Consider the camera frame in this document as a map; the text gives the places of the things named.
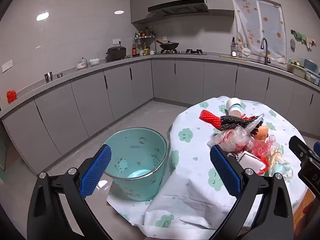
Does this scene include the clear crumpled plastic bag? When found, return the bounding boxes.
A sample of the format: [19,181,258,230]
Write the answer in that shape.
[207,114,265,153]

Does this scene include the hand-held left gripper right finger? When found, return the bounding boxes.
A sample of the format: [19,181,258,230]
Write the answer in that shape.
[209,144,294,240]

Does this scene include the red foam net sleeve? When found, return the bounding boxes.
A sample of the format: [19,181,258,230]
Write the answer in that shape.
[199,109,222,130]

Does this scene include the dish drainer with containers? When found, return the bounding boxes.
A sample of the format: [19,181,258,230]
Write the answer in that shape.
[286,57,320,85]

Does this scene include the hanging wall cloths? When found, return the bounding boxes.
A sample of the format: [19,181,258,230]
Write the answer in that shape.
[290,29,317,52]

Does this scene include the metal knife rack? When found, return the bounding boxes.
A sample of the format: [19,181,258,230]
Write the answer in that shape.
[230,36,244,58]

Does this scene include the red plastic bag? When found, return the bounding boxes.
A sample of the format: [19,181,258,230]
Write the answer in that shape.
[252,135,282,175]

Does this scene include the black faucet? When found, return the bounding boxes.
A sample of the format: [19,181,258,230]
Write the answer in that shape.
[260,37,272,65]

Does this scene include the orange printed curtain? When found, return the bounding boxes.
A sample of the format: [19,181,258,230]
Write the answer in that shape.
[232,0,287,60]

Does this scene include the black wok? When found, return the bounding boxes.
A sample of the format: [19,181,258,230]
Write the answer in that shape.
[156,39,180,50]

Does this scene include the wooden cutting board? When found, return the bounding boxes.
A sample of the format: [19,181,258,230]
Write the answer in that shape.
[220,54,248,61]

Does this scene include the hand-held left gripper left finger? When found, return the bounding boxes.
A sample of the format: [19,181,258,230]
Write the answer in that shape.
[27,144,112,240]

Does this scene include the metal corner spice rack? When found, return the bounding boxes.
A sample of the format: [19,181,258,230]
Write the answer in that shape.
[134,26,155,47]

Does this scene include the cloud printed tablecloth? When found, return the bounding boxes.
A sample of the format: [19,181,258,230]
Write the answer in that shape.
[106,95,313,240]

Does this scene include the grey base cabinets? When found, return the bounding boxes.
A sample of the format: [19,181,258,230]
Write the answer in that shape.
[0,55,320,178]

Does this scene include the white blue striped paper cup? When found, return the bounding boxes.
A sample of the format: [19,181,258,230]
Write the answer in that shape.
[226,97,242,118]

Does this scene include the green door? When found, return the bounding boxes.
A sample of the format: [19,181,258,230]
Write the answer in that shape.
[0,130,7,173]

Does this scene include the black rice cooker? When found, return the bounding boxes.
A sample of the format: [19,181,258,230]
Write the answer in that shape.
[106,46,129,61]

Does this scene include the black range hood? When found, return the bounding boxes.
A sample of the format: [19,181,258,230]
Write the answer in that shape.
[147,0,209,18]

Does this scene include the orange packet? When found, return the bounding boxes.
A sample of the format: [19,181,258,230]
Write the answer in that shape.
[256,125,270,142]

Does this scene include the gas stove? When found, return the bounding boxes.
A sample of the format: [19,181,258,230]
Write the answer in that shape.
[154,49,207,55]

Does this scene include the black foam net sleeve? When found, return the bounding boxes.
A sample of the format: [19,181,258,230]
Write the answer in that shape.
[219,115,260,133]

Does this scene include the teal plastic bucket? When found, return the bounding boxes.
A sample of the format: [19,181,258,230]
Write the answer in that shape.
[101,127,168,202]

